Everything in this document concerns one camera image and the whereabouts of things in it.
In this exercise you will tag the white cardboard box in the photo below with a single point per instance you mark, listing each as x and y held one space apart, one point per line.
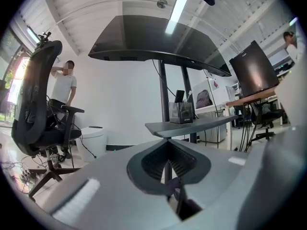
220 92

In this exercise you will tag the black swivel chair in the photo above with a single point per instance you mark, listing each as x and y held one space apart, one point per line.
268 116

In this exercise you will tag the white desk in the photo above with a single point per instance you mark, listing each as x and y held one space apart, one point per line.
211 109

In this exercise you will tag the white round bin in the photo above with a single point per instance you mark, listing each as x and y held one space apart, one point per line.
93 140

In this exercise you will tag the black TV stand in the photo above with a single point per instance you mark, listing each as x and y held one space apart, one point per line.
192 126

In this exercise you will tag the wooden table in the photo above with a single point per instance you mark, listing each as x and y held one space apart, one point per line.
251 98

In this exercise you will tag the black phone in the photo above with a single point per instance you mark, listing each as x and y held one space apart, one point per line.
179 96

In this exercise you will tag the grey backpack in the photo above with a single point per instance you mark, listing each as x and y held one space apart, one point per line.
204 99

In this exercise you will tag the black mesh office chair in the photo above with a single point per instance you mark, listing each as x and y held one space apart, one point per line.
31 104

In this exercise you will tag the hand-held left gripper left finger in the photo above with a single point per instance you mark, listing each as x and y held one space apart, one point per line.
108 195

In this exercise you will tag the large black television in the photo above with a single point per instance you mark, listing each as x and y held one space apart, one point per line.
148 37

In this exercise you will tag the long ceiling light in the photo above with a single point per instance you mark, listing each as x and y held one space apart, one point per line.
178 9

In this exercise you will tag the black monitor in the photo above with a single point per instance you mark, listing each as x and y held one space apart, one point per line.
254 68

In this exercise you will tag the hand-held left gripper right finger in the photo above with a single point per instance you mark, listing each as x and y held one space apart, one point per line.
216 176

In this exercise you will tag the dark transparent holder box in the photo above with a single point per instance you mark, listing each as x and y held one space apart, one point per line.
181 114

